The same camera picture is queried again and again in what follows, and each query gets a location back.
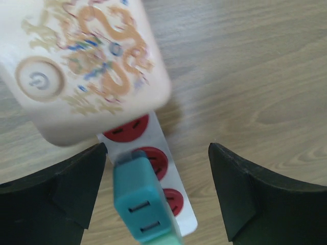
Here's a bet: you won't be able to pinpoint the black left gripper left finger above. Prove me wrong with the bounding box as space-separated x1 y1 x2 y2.
1 143 107 244

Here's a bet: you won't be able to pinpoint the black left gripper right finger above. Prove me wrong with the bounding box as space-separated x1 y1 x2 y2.
208 143 326 244

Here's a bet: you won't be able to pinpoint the green USB charger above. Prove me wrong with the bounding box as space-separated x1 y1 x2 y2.
142 232 184 245

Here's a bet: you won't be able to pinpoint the teal blue USB charger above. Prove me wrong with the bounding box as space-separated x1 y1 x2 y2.
113 150 173 243

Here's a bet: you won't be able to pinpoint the white power strip red sockets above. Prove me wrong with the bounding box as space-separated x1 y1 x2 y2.
98 112 198 236

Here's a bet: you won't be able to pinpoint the beige cube adapter dragon print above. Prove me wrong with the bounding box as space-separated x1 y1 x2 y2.
1 1 171 146

